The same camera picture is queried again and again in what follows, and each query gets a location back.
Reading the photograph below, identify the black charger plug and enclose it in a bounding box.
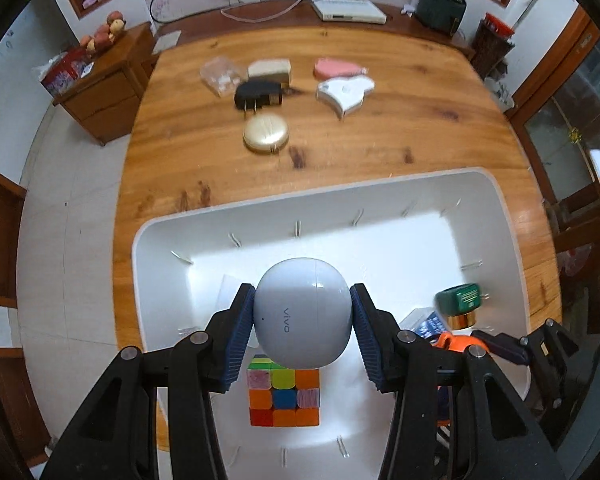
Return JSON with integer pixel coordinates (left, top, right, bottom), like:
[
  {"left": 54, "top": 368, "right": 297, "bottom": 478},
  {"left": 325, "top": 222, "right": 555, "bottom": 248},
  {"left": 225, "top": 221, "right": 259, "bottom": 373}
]
[{"left": 233, "top": 79, "right": 287, "bottom": 110}]

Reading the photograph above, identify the orange round tape reel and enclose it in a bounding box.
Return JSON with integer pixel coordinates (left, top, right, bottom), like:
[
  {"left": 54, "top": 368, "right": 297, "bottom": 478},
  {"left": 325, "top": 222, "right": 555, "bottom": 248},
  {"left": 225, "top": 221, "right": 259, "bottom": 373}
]
[{"left": 431, "top": 332, "right": 489, "bottom": 357}]

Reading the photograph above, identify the white heart-shaped box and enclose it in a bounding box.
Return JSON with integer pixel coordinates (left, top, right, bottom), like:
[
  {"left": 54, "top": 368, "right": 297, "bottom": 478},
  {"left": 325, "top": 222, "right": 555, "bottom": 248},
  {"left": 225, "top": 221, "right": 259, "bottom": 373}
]
[{"left": 315, "top": 75, "right": 376, "bottom": 120}]

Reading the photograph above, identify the tall dark red-lidded container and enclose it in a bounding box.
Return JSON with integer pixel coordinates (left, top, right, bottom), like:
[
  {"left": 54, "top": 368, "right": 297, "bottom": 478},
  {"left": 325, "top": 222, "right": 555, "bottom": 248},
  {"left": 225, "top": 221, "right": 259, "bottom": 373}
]
[{"left": 474, "top": 12, "right": 515, "bottom": 76}]

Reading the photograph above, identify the white bucket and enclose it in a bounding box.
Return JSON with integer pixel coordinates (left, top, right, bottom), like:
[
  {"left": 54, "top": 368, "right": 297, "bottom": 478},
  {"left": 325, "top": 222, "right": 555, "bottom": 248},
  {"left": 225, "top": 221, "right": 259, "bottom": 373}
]
[{"left": 484, "top": 77, "right": 516, "bottom": 111}]

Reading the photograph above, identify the blue and white packet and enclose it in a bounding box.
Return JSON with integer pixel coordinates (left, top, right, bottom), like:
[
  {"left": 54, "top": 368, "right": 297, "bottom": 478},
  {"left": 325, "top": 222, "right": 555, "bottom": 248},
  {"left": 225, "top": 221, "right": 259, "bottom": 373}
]
[{"left": 399, "top": 307, "right": 447, "bottom": 339}]

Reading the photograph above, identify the wooden drawer cabinet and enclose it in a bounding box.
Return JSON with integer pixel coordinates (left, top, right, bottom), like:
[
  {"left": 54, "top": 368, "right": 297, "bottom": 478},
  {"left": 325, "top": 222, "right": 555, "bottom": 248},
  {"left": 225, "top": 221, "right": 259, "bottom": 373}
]
[{"left": 53, "top": 22, "right": 159, "bottom": 146}]

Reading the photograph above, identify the bowl of decorative peaches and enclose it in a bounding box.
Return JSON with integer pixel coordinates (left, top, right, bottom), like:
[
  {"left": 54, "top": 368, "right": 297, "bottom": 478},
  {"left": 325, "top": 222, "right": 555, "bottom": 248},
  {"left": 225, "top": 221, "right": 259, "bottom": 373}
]
[{"left": 79, "top": 11, "right": 127, "bottom": 54}]

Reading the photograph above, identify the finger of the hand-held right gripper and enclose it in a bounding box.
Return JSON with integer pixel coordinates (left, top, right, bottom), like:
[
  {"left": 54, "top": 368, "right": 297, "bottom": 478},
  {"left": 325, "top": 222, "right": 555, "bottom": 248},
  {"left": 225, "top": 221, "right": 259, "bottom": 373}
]
[
  {"left": 472, "top": 329, "right": 531, "bottom": 367},
  {"left": 519, "top": 317, "right": 581, "bottom": 413}
]

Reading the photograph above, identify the brown wooden door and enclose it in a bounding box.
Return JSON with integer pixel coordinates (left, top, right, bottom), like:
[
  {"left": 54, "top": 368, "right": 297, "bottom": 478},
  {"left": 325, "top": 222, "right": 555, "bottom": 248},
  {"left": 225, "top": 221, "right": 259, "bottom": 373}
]
[{"left": 0, "top": 160, "right": 29, "bottom": 309}]

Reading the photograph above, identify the clear plastic box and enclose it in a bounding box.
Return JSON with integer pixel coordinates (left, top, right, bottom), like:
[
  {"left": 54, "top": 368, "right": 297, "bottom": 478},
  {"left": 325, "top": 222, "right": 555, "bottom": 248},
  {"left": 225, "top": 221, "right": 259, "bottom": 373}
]
[{"left": 201, "top": 57, "right": 246, "bottom": 97}]

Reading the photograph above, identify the white power adapter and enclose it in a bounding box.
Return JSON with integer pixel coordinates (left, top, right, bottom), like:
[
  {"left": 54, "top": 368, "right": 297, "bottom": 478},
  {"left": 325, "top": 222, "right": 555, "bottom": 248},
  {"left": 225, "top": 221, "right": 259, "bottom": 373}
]
[{"left": 218, "top": 273, "right": 257, "bottom": 349}]

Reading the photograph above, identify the long wooden television cabinet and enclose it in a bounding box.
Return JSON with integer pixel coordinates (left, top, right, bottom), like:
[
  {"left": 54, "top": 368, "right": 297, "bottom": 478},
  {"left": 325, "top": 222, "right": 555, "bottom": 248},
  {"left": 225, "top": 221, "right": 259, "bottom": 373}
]
[{"left": 150, "top": 0, "right": 476, "bottom": 61}]

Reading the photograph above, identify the dark green air fryer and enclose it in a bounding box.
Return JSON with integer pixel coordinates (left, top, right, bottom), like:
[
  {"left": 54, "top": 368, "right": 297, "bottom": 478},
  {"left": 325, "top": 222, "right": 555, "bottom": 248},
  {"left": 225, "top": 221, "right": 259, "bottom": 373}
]
[{"left": 416, "top": 0, "right": 469, "bottom": 36}]

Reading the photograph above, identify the colourful puzzle cube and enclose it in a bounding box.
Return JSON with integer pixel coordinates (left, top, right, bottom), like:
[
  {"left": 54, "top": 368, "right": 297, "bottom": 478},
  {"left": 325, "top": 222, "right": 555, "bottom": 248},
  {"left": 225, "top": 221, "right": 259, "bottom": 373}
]
[{"left": 247, "top": 354, "right": 322, "bottom": 429}]

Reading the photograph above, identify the white paper mat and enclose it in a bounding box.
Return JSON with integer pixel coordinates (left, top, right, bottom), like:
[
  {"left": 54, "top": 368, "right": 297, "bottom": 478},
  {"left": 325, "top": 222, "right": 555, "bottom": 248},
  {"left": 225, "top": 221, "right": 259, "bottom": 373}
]
[{"left": 152, "top": 30, "right": 182, "bottom": 54}]

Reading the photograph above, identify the red tissue box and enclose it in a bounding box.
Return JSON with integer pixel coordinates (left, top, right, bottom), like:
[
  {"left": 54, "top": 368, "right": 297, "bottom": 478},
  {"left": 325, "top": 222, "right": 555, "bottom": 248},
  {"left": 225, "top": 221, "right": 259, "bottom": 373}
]
[{"left": 40, "top": 49, "right": 94, "bottom": 96}]

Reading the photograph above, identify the gold round compact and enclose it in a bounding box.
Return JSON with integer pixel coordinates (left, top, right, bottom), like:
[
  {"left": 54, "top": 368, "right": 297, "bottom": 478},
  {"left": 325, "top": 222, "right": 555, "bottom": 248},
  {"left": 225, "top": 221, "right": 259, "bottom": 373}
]
[{"left": 242, "top": 113, "right": 290, "bottom": 154}]

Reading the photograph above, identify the beige angular case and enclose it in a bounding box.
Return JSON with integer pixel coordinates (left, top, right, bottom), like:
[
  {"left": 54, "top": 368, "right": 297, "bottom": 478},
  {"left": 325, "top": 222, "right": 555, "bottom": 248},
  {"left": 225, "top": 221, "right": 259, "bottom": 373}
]
[{"left": 247, "top": 58, "right": 292, "bottom": 84}]

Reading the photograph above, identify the wooden chair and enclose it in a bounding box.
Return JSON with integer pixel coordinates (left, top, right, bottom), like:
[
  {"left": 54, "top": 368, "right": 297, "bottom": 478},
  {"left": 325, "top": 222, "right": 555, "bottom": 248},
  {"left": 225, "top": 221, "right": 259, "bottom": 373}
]
[{"left": 544, "top": 180, "right": 600, "bottom": 337}]

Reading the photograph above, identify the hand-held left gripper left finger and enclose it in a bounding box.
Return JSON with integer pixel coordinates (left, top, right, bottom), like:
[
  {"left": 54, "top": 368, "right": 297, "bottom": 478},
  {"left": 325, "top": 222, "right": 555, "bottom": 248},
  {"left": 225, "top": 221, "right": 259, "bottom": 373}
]
[{"left": 40, "top": 282, "right": 257, "bottom": 480}]

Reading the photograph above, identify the white set-top box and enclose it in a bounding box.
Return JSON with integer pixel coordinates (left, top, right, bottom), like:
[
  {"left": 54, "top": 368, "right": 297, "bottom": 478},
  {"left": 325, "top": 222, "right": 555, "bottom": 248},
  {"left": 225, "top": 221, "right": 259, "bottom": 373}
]
[{"left": 311, "top": 0, "right": 387, "bottom": 25}]

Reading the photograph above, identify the white plastic tray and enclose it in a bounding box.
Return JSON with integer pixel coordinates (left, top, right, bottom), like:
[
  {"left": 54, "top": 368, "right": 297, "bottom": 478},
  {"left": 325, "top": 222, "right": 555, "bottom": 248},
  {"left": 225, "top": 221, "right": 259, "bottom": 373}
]
[{"left": 131, "top": 169, "right": 534, "bottom": 463}]

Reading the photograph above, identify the white cable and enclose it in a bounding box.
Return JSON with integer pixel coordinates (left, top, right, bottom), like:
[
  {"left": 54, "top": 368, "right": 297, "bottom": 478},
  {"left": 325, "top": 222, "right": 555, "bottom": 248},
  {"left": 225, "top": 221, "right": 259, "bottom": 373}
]
[{"left": 221, "top": 0, "right": 311, "bottom": 24}]

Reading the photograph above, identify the wood-framed glass door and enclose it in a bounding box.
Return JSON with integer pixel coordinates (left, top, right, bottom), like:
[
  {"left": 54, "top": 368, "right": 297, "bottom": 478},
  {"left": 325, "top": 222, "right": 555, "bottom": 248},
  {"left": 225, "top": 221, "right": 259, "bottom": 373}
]
[{"left": 510, "top": 5, "right": 600, "bottom": 242}]

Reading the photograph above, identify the white round earbud case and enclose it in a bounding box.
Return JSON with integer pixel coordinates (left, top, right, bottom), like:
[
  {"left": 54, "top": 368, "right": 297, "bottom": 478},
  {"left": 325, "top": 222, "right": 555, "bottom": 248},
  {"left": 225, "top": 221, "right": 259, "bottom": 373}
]
[{"left": 253, "top": 258, "right": 354, "bottom": 369}]

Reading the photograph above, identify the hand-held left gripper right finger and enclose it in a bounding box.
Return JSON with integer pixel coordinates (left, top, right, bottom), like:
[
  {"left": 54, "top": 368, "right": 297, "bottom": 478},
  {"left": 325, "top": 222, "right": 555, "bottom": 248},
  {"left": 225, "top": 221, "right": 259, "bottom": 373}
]
[{"left": 350, "top": 282, "right": 566, "bottom": 480}]

